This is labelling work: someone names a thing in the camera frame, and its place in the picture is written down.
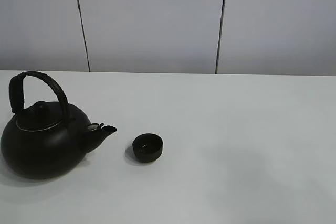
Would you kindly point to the black round teapot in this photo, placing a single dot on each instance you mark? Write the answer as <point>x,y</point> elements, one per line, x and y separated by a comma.
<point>47,139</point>

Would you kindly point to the small black teacup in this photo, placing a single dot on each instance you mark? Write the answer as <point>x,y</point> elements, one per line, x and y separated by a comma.
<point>147,147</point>

